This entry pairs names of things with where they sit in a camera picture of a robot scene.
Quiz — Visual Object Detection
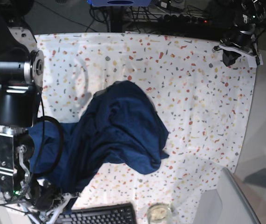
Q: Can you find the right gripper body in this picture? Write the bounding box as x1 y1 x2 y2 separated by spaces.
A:
27 181 81 224

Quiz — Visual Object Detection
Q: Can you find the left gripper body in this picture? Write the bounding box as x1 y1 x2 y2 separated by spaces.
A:
218 28 256 53

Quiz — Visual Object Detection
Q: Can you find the navy blue t-shirt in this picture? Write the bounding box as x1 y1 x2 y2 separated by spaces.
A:
28 81 169 193

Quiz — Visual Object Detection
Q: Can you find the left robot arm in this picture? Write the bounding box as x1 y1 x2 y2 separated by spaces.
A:
213 0 265 68

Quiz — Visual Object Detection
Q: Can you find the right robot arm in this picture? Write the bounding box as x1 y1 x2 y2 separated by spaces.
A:
0 0 79 224

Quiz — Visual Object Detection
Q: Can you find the terrazzo patterned tablecloth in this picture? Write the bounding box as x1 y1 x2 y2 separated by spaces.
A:
0 32 260 223

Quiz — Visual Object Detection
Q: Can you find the black power strip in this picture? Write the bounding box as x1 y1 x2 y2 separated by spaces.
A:
158 14 208 24

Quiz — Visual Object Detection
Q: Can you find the black computer keyboard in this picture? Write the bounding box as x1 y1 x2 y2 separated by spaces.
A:
56 203 137 224

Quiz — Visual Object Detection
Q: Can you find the clear glass jar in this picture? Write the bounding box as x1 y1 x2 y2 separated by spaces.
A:
147 203 173 224

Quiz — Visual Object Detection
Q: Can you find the blue box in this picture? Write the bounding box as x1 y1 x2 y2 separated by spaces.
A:
87 0 156 7

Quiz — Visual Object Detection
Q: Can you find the grey laptop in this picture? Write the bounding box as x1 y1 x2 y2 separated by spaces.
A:
217 168 260 224

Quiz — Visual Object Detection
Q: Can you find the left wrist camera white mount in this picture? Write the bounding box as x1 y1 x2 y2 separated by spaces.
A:
212 43 263 68

